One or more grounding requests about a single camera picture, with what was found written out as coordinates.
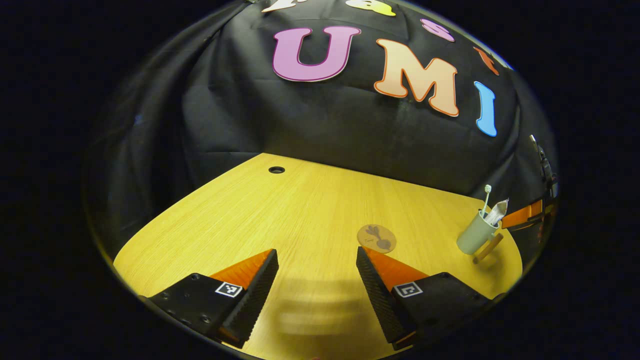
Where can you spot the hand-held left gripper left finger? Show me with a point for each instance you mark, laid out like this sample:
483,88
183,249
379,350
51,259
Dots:
255,295

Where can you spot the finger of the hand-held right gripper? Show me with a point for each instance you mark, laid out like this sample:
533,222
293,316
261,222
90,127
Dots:
520,216

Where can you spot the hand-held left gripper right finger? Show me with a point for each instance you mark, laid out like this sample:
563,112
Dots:
377,295

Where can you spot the white toothpaste tube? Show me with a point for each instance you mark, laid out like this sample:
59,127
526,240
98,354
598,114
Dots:
497,212

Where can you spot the pale green toothbrush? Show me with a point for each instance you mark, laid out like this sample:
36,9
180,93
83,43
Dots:
487,189

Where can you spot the round cork coaster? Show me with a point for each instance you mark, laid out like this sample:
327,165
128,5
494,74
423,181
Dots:
376,238

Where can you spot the wooden desktop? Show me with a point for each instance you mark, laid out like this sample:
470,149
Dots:
300,215

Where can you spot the black backdrop cloth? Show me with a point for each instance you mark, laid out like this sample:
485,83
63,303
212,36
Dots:
300,125

